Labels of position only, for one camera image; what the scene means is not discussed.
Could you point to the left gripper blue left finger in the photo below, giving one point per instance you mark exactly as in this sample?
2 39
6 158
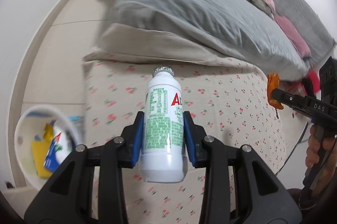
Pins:
133 136

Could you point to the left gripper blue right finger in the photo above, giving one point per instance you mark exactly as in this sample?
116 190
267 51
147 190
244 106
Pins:
194 135

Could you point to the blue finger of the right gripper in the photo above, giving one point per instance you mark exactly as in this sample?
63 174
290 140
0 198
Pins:
295 102

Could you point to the white green yogurt bottle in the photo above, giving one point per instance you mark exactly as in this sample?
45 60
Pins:
163 157

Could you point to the blue torn cardboard box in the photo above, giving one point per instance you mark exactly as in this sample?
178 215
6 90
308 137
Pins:
53 158

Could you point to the yellow sponge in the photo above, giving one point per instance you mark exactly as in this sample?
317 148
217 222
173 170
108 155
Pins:
39 151

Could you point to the white green capless bottle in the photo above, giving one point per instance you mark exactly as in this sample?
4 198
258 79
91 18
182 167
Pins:
62 138

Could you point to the yellow lemon snack bag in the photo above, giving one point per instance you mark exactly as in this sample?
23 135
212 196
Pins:
48 133

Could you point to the white patterned trash bin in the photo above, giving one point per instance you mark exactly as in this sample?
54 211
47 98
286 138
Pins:
30 127

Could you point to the red stool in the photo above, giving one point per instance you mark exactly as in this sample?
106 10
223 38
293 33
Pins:
307 86

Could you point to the white box under table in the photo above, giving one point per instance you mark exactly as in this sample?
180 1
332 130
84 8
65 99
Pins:
78 122

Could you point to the pink pillow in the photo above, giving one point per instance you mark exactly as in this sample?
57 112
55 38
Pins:
293 35

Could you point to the grey pillow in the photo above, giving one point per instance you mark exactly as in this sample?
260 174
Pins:
309 26

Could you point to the grey blanket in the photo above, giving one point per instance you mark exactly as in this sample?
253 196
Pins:
201 32

